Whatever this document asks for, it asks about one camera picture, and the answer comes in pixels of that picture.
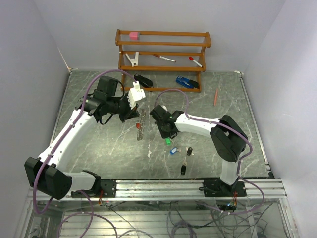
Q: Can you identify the black key fob lower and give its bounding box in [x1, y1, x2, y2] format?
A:
[180, 165, 186, 175]

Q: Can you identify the aluminium mounting rail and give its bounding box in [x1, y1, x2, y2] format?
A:
[26, 178, 288, 201]

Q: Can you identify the black key fob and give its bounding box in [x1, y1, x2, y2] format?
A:
[180, 165, 186, 175]
[186, 147, 193, 156]

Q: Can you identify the orange pencil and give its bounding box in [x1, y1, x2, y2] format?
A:
[213, 88, 218, 107]

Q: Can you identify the blue stapler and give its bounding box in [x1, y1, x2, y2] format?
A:
[175, 76, 200, 89]

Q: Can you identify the pink eraser block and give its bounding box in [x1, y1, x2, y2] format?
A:
[129, 31, 140, 41]

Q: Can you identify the black key fob upper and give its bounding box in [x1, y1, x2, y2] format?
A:
[186, 147, 193, 156]

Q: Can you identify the black stapler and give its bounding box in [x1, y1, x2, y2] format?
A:
[134, 73, 154, 88]

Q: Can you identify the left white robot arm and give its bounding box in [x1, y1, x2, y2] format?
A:
[24, 76, 145, 200]

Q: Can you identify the blue key tag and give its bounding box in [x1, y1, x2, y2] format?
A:
[170, 147, 178, 155]

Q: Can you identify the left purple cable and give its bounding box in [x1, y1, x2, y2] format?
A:
[32, 69, 138, 215]

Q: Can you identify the green key tag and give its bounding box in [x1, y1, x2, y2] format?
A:
[165, 138, 171, 145]

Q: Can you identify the white plastic clip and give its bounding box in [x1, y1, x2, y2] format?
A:
[125, 52, 139, 67]

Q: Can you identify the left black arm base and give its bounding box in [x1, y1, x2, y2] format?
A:
[71, 179, 117, 198]

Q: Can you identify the red tipped white marker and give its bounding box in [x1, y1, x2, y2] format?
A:
[189, 56, 203, 67]

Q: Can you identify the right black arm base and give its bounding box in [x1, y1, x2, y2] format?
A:
[199, 178, 247, 197]

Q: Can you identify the red capped white marker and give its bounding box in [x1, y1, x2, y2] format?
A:
[153, 54, 176, 63]

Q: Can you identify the wooden three-tier shelf rack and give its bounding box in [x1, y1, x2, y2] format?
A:
[115, 29, 211, 92]

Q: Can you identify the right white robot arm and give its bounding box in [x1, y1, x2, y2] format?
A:
[150, 105, 249, 196]

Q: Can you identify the large metal keyring chain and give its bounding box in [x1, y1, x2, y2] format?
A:
[135, 109, 147, 141]

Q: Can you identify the purple cable loop below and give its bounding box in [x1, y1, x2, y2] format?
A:
[56, 188, 118, 238]

